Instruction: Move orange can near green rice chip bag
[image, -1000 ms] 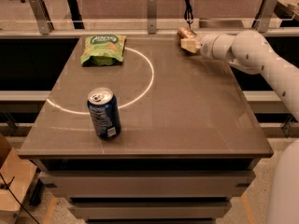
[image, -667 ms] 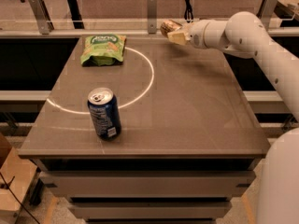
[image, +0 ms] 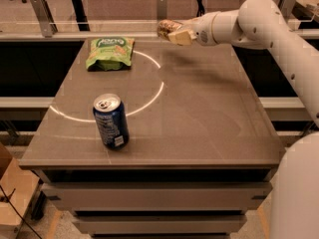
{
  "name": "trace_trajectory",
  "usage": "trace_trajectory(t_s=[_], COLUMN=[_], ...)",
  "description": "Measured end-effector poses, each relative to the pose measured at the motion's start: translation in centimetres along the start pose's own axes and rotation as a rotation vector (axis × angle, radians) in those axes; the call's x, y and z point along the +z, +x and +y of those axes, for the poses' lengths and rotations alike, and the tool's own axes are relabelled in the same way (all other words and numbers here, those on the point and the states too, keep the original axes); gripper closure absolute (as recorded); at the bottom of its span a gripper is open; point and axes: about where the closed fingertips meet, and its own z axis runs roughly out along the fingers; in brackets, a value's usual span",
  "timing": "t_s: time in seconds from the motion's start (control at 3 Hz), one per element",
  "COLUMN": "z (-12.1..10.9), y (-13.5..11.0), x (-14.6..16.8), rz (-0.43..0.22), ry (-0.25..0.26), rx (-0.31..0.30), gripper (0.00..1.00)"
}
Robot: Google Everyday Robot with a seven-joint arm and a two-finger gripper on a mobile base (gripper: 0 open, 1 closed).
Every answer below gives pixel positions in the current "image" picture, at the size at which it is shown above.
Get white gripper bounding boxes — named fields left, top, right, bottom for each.
left=168, top=12, right=217, bottom=46

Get orange soda can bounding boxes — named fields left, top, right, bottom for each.
left=158, top=19, right=181, bottom=40

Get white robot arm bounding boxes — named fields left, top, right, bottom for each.
left=165, top=0, right=319, bottom=239

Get green rice chip bag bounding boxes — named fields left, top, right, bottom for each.
left=86, top=37, right=135, bottom=71

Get blue soda can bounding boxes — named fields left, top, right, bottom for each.
left=93, top=94, right=130, bottom=149

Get black table leg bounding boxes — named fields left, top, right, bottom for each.
left=72, top=0, right=90, bottom=31

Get grey drawer cabinet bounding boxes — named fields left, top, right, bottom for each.
left=42, top=181, right=272, bottom=239

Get cardboard box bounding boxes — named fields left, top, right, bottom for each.
left=0, top=143, right=39, bottom=239

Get black hanging cable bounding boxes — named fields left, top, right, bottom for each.
left=194, top=0, right=206, bottom=18

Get middle metal bracket post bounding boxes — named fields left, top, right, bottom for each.
left=157, top=0, right=167, bottom=21

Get metal bracket post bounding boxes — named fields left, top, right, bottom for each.
left=157, top=0, right=167, bottom=21
left=279, top=0, right=296, bottom=18
left=30, top=0, right=58, bottom=38

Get right metal bracket post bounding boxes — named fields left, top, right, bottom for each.
left=279, top=0, right=296, bottom=18

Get left metal bracket post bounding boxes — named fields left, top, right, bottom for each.
left=30, top=0, right=58, bottom=38

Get black floor cable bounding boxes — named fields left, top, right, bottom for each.
left=0, top=184, right=44, bottom=239

